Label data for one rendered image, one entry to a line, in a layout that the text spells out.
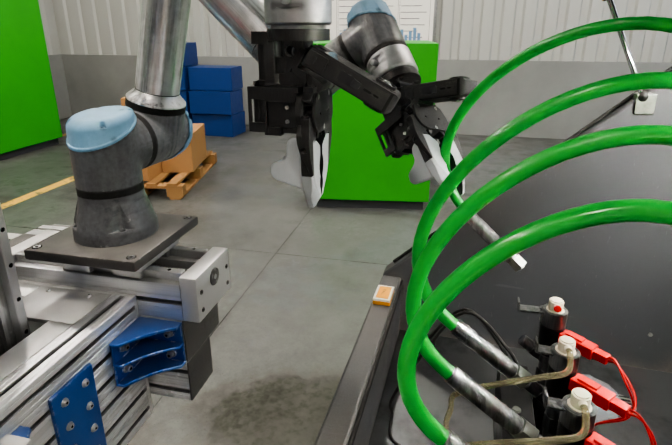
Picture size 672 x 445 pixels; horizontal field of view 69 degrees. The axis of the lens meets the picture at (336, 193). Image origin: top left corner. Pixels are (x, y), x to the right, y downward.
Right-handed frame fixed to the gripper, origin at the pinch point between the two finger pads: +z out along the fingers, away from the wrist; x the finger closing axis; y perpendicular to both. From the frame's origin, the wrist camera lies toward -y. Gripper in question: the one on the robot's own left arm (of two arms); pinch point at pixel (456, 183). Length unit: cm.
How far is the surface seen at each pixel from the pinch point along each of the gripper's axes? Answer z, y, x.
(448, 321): 18.2, -1.2, 14.7
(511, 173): 10.9, -18.9, 22.9
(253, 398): 9, 154, -46
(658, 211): 18.3, -26.9, 25.1
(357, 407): 23.3, 18.2, 14.3
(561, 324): 22.0, -5.5, 1.0
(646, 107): -3.4, -19.1, -27.2
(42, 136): -374, 531, -54
